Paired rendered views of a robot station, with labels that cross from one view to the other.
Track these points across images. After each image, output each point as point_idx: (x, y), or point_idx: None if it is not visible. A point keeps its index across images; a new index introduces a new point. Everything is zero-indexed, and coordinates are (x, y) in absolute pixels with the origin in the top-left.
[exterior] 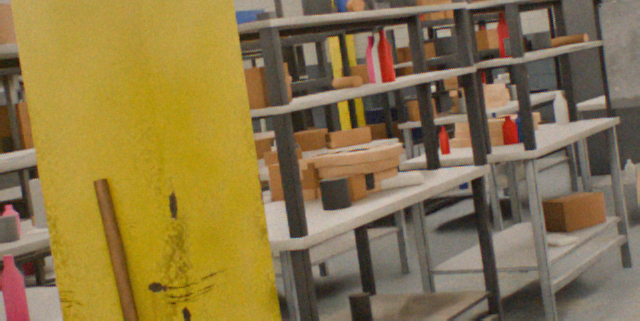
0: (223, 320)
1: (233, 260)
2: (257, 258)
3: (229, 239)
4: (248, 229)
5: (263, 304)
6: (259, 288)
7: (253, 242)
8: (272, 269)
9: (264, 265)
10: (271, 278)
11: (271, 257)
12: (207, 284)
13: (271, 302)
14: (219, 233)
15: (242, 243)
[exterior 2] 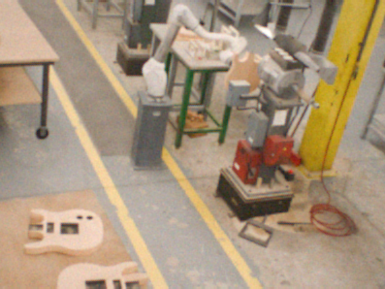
0: None
1: (336, 62)
2: (339, 66)
3: (336, 58)
4: (340, 60)
5: (336, 74)
6: (337, 71)
7: (340, 63)
8: (341, 71)
9: (340, 69)
10: (340, 72)
11: (342, 69)
12: (330, 60)
13: (338, 76)
14: (336, 55)
15: (338, 61)
